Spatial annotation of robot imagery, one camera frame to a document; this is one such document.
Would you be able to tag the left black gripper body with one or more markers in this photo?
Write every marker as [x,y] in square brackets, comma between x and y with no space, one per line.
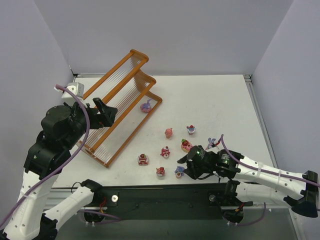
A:
[95,116]

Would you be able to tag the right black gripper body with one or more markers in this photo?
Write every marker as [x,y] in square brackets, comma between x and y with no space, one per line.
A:
[189,166]

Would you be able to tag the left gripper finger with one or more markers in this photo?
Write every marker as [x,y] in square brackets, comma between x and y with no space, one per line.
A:
[101,107]
[107,115]

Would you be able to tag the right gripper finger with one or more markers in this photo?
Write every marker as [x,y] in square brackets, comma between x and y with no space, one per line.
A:
[183,160]
[191,172]

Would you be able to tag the small purple bunny toy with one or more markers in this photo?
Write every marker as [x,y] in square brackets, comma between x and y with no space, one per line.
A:
[179,172]

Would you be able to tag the purple bunny sitting donut toy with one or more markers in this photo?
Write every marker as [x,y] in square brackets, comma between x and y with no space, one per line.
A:
[211,143]

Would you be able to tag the blue cupcake toy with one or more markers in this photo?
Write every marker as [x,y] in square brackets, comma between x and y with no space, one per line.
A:
[191,129]

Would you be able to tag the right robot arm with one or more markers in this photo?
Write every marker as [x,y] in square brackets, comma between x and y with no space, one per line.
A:
[260,182]

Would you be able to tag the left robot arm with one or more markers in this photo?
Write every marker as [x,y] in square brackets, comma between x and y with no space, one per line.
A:
[62,127]

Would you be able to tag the orange three-tier acrylic shelf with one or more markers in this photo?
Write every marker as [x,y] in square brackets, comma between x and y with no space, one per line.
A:
[125,87]

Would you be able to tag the strawberry bear donut toy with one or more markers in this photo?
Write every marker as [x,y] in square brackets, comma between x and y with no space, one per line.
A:
[185,145]

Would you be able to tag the pink bear cake toy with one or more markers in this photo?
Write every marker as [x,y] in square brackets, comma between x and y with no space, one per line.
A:
[165,152]

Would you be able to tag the pink bear cupcake toy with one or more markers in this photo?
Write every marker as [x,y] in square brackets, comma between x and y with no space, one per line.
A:
[160,172]

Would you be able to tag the pink ice cream toy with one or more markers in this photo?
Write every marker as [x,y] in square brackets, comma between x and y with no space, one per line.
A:
[168,133]

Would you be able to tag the red strawberry cake toy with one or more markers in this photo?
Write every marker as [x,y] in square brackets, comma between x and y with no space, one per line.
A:
[143,160]

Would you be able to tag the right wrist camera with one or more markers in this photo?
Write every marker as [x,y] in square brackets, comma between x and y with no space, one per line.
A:
[217,145]

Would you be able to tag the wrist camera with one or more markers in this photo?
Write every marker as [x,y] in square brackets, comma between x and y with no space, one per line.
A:
[75,88]
[217,145]

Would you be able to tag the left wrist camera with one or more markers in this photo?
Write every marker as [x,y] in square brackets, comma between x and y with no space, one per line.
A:
[75,88]

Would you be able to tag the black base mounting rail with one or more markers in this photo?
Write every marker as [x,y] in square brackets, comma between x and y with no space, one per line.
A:
[168,202]

